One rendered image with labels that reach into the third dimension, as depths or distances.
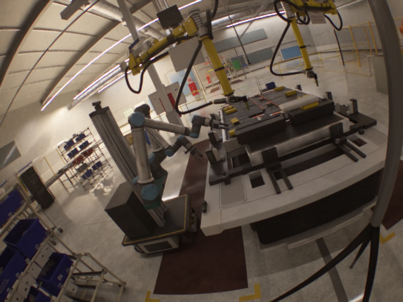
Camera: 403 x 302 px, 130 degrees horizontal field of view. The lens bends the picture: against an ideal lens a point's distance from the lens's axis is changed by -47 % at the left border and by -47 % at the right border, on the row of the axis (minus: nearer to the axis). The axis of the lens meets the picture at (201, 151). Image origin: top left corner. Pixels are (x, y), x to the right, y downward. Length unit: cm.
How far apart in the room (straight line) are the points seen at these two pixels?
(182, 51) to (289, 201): 136
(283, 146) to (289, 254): 102
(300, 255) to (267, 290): 43
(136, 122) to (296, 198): 123
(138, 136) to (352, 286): 213
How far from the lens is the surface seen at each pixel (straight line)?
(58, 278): 196
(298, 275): 173
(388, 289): 183
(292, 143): 137
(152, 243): 218
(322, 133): 146
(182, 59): 158
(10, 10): 1189
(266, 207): 107
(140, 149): 144
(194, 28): 143
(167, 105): 677
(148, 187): 148
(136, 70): 202
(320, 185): 115
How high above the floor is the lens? 161
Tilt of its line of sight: 21 degrees down
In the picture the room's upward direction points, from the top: 24 degrees counter-clockwise
